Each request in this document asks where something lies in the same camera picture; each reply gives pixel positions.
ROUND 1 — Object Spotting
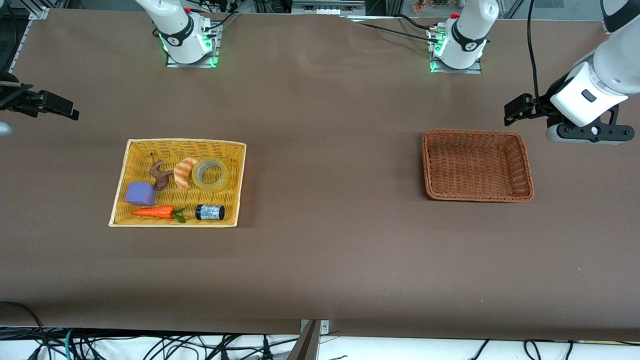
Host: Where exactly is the clear yellowish tape roll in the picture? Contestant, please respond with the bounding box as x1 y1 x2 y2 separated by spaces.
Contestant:
192 156 231 193

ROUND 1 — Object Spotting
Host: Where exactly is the brown wicker basket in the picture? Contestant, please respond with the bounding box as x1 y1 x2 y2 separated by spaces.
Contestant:
421 129 535 203

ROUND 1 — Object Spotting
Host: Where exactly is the purple foam block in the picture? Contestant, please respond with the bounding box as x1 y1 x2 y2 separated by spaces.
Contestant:
124 181 157 207

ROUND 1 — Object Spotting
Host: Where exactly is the brown toy lion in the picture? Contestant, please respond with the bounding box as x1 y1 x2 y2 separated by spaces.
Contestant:
149 155 174 192

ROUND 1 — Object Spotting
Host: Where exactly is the orange toy carrot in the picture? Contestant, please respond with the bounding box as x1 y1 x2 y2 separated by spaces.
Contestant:
131 205 188 223

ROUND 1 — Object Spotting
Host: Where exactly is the orange background object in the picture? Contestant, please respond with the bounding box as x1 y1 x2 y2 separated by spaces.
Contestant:
412 0 451 14

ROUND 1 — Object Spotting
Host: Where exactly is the toy croissant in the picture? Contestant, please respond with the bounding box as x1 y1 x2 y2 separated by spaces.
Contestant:
173 156 200 191

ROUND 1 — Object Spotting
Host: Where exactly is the black lidded small jar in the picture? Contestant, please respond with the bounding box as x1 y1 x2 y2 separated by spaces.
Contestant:
195 204 226 221

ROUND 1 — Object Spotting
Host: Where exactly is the yellow wicker basket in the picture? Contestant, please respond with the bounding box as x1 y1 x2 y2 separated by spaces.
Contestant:
108 138 247 229

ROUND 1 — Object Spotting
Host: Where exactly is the silver background equipment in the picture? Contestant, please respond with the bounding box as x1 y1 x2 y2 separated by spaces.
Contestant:
291 0 366 16

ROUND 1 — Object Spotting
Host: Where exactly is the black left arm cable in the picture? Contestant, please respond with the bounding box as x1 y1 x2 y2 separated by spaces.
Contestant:
526 0 547 103

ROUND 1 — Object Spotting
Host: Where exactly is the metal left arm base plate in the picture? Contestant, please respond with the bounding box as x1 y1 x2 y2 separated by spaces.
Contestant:
429 25 483 75

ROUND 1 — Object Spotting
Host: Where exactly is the black cable on table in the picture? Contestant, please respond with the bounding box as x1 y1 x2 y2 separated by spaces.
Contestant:
350 14 443 45

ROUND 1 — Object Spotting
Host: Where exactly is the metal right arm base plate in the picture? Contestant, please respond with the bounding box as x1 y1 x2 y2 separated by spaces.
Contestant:
166 22 221 69

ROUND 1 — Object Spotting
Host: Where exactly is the black base cable bundle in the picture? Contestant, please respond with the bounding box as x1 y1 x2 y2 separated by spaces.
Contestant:
199 0 242 33

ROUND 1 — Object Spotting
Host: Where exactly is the teal floor cable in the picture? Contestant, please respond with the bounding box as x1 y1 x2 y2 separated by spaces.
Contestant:
63 327 77 360

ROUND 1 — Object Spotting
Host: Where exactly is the metal table edge bracket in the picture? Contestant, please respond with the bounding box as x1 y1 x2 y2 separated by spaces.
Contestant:
286 319 331 360

